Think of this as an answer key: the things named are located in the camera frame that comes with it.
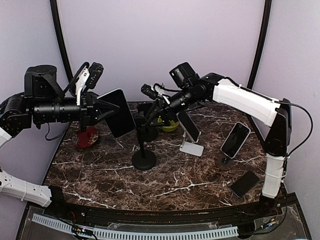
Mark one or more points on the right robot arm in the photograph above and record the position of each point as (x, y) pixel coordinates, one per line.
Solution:
(274, 113)

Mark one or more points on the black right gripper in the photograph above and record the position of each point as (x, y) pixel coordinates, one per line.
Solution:
(166, 111)

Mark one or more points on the red floral plate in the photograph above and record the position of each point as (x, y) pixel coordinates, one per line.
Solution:
(85, 139)

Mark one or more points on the green bowl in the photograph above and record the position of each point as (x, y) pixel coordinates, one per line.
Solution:
(172, 127)

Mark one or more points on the grey wood-base phone stand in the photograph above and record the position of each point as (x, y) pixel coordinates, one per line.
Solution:
(223, 162)

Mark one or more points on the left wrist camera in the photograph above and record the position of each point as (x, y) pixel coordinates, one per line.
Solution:
(86, 78)

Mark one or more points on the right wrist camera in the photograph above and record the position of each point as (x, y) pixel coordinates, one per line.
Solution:
(155, 91)

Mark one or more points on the black pole stand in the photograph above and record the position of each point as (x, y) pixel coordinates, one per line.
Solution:
(142, 159)
(150, 134)

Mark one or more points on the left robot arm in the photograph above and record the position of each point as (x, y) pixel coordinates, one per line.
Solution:
(44, 101)

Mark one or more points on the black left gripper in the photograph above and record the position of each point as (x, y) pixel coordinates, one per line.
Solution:
(89, 103)

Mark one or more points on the black phone blue case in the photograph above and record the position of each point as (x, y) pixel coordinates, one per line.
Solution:
(244, 184)

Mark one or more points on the white folding phone stand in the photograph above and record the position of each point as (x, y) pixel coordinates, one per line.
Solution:
(190, 148)

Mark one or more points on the black front rail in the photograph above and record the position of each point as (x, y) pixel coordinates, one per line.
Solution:
(284, 220)

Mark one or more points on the black phone grey edge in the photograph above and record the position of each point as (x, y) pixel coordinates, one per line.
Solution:
(122, 122)

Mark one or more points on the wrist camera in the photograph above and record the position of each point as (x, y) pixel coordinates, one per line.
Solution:
(86, 78)
(155, 91)

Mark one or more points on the white slotted cable duct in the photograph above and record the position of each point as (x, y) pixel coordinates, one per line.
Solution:
(121, 231)

